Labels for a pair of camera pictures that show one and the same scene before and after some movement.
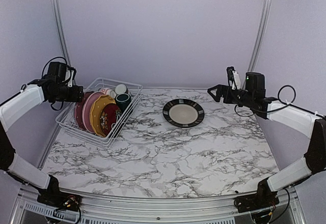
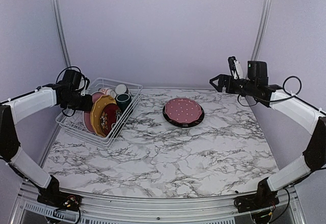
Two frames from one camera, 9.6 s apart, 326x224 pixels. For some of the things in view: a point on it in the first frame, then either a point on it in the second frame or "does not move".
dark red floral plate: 109,115 does not move
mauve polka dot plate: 78,112 → 183,110
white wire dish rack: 107,105 does not move
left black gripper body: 62,94 → 77,104
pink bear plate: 86,110 does not move
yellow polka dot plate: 97,105 does not move
